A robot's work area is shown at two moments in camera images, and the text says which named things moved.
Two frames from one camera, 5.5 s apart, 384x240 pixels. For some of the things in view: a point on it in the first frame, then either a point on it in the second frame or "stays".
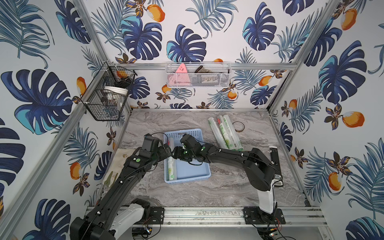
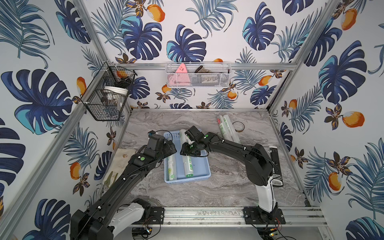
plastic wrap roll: [226, 136] stays
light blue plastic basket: [185, 171] stays
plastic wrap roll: [216, 133] -> [187, 160]
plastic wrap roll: [236, 141] stays
